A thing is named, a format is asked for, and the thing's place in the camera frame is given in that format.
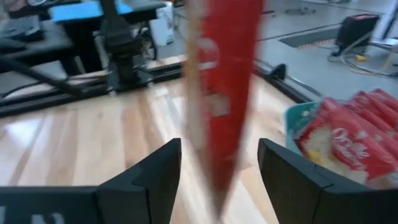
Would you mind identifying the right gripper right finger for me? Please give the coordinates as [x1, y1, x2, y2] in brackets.
[257, 138, 398, 224]

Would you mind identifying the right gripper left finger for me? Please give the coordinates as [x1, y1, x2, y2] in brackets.
[0, 139, 182, 224]

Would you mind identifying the red popcorn bag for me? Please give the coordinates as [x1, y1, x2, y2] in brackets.
[183, 0, 265, 220]
[295, 96, 398, 191]
[369, 88, 398, 108]
[345, 91, 398, 134]

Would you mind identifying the teal plastic basket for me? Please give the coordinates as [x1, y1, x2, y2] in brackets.
[283, 101, 327, 156]

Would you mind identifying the black clamp knob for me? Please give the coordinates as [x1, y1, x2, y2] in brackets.
[269, 63, 287, 81]

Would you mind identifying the dark ribbed floor mat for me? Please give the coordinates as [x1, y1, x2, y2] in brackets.
[279, 27, 340, 50]

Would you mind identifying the black desk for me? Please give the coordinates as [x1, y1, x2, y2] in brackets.
[0, 0, 167, 75]

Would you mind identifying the black case red trim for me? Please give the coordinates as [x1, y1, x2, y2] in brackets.
[335, 14, 381, 57]

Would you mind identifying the blue paper sheet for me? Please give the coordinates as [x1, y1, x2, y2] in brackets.
[49, 1, 135, 23]

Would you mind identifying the black aluminium table frame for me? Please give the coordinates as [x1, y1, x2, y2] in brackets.
[0, 58, 312, 118]

